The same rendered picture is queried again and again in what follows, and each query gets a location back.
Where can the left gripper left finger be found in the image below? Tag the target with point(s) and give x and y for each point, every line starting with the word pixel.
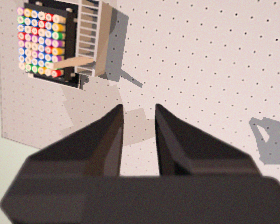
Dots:
pixel 84 151

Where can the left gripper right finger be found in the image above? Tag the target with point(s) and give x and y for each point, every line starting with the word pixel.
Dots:
pixel 196 152

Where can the black vial rack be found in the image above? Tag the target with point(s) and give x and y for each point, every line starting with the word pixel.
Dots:
pixel 69 38

